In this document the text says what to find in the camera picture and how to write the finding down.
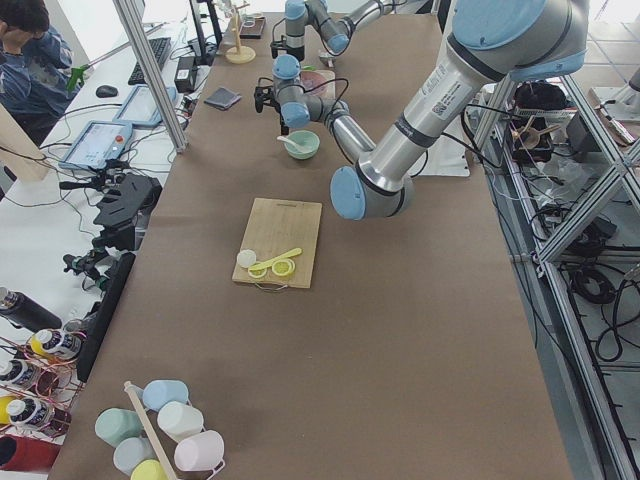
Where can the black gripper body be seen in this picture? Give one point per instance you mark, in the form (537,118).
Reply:
(284,119)
(298,53)

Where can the white ceramic spoon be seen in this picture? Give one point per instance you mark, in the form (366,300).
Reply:
(292,143)

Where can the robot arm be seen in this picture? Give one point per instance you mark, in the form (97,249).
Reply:
(336,34)
(489,40)

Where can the mint green bowl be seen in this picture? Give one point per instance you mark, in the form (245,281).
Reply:
(309,139)

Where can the metal ice scoop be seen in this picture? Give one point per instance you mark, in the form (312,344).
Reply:
(327,59)

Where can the pink bowl with ice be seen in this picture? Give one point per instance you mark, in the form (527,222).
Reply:
(313,82)

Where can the grey folded cloth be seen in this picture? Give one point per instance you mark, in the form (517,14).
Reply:
(222,99)

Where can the wooden mug tree stand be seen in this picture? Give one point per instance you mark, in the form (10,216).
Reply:
(238,54)

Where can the cream plastic tray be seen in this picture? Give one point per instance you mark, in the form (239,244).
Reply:
(329,87)

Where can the wooden cutting board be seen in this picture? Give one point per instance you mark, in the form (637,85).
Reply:
(276,226)

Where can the yellow plastic knife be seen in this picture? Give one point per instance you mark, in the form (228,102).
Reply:
(268,263)

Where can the blue teach pendant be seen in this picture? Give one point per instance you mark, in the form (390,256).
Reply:
(139,108)
(98,143)

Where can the yellow lemon slice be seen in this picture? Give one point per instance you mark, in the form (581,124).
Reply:
(283,267)
(257,273)

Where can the black computer mouse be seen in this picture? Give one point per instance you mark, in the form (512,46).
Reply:
(106,91)

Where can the person in blue jacket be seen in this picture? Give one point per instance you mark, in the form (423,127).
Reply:
(35,68)

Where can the light blue cup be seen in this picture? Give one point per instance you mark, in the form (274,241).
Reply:
(157,393)

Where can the white cup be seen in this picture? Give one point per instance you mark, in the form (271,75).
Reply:
(180,421)

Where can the black water bottle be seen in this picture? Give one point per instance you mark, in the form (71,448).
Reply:
(24,312)

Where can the pink cup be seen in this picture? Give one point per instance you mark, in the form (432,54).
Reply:
(201,452)

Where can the mint green cup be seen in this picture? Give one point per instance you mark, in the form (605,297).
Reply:
(114,425)

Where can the grey blue cup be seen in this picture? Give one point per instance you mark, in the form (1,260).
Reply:
(131,452)

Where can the yellow cup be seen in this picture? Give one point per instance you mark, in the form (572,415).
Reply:
(149,469)

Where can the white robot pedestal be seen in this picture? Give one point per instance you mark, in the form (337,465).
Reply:
(446,157)

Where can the white wire cup rack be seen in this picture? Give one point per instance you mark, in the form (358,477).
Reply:
(168,466)

